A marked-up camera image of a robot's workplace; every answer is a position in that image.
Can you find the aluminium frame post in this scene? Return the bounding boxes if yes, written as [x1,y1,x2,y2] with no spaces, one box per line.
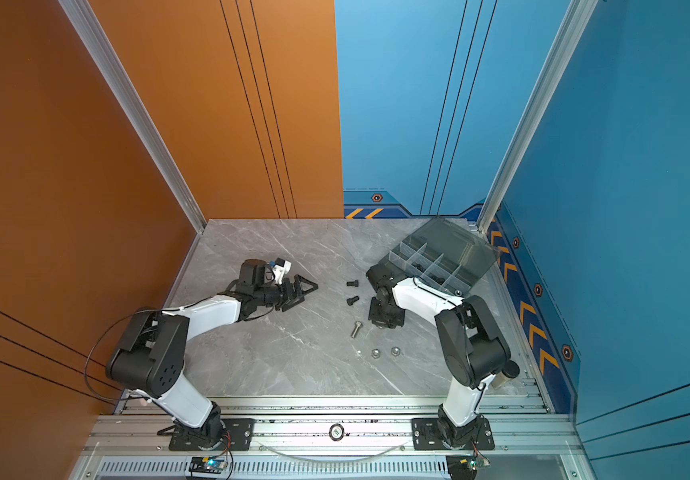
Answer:
[59,0,207,234]
[476,0,598,236]

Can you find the green circuit board left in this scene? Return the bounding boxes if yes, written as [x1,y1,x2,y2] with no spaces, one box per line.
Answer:
[188,456,229,478]

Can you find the green circuit board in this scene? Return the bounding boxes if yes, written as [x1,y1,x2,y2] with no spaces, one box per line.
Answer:
[446,456,491,480]
[188,456,229,478]

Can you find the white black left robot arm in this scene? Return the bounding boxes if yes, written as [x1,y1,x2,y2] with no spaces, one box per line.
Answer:
[106,275,319,451]

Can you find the green circuit board right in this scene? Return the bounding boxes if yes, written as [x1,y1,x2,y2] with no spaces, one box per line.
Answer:
[446,456,491,480]

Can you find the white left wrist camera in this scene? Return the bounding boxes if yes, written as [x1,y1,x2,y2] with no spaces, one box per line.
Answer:
[270,258,292,285]

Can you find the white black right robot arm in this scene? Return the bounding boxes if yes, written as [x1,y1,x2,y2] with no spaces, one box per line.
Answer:
[366,264,520,450]

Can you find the aluminium frame post left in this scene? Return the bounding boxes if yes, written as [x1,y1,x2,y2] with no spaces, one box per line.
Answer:
[59,0,207,234]

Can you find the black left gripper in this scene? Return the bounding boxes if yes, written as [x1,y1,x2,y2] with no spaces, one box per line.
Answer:
[255,275,318,312]

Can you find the clear grey compartment organizer box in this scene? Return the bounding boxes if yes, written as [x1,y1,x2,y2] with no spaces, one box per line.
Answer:
[379,218,499,297]

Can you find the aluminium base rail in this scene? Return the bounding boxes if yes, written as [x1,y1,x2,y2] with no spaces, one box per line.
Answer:
[71,388,594,479]

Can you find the small jar black lid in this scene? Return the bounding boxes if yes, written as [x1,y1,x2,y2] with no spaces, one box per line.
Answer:
[492,360,521,388]

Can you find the aluminium frame post right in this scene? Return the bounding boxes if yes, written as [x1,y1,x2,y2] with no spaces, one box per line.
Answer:
[476,0,598,236]

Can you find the silver hex bolt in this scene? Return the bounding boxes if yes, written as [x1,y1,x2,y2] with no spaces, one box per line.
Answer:
[351,321,363,339]

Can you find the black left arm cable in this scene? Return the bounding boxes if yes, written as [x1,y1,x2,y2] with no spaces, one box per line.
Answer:
[83,308,160,404]

